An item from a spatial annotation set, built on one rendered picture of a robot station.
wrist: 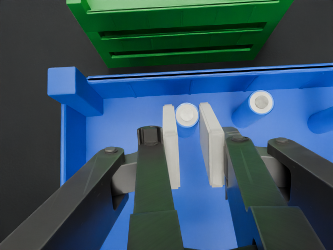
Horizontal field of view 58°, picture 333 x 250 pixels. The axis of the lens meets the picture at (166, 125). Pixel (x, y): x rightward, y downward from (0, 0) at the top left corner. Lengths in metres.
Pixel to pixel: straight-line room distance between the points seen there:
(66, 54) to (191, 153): 0.47
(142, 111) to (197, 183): 0.08
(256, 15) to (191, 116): 0.30
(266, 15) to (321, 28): 0.26
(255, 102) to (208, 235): 0.12
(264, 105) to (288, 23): 0.50
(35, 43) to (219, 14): 0.41
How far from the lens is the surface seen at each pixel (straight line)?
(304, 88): 0.30
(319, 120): 0.27
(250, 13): 0.47
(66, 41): 0.69
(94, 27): 0.48
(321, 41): 0.71
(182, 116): 0.21
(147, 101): 0.28
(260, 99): 0.22
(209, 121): 0.16
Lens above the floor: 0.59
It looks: 81 degrees down
